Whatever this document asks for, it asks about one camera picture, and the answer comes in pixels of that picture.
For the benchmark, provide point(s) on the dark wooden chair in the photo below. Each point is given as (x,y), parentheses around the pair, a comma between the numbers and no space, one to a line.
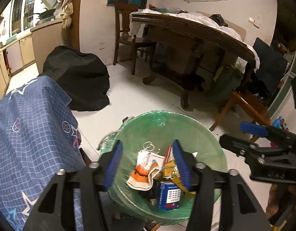
(123,35)

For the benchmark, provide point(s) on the yellow cardboard box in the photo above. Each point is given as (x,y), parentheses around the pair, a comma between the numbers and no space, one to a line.
(170,171)

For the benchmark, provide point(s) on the dark wooden dining table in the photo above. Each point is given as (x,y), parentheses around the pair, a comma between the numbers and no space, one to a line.
(190,37)

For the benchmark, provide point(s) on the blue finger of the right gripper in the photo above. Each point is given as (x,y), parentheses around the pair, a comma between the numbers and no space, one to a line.
(253,129)

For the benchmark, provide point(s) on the blue checkered tablecloth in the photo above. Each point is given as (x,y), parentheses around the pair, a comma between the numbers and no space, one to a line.
(38,136)

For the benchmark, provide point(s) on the blue white small box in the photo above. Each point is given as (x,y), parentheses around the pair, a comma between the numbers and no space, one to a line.
(169,196)

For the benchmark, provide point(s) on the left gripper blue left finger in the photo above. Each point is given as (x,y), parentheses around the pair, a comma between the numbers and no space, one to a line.
(54,209)

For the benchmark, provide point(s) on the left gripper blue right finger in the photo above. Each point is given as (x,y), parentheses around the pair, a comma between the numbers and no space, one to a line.
(240,210)

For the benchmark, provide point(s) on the black cloth covered object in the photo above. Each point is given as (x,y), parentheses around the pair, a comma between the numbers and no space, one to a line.
(83,76)

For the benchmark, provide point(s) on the person's right hand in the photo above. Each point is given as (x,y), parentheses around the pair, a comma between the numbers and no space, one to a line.
(276,192)

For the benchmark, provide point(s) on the black wok on stove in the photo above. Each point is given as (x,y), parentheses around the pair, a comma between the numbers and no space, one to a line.
(47,13)

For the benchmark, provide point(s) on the orange white snack bag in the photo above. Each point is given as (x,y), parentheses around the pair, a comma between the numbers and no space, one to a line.
(148,169)

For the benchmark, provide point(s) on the beige kitchen cabinets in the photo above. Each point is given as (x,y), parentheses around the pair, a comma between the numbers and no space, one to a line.
(31,48)

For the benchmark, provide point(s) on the green lined trash bin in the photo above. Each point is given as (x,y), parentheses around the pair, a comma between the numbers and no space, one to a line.
(161,128)

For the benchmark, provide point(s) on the kitchen window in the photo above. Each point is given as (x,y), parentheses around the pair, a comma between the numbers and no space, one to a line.
(22,16)

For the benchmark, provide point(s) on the white sheet on table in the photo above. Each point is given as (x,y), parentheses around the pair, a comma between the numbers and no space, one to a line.
(205,24)

